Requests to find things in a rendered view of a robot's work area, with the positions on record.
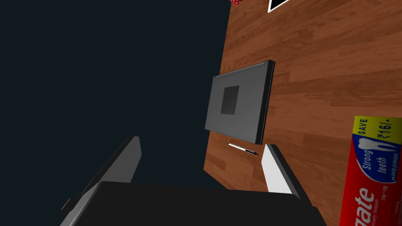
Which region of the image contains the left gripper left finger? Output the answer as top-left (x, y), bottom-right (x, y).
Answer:
top-left (75, 135), bottom-right (143, 200)

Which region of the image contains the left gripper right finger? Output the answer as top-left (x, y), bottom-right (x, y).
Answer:
top-left (261, 144), bottom-right (311, 200)

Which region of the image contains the white and black pen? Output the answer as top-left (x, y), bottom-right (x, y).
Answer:
top-left (227, 142), bottom-right (259, 156)

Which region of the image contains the grey closed laptop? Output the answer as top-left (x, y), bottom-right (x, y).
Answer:
top-left (204, 59), bottom-right (276, 146)

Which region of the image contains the red toothpaste box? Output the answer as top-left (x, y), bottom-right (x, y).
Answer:
top-left (339, 115), bottom-right (402, 226)

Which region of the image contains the brown wooden table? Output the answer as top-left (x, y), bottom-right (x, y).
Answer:
top-left (203, 0), bottom-right (402, 226)

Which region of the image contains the white-framed black tablet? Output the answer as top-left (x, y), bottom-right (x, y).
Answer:
top-left (267, 0), bottom-right (291, 13)

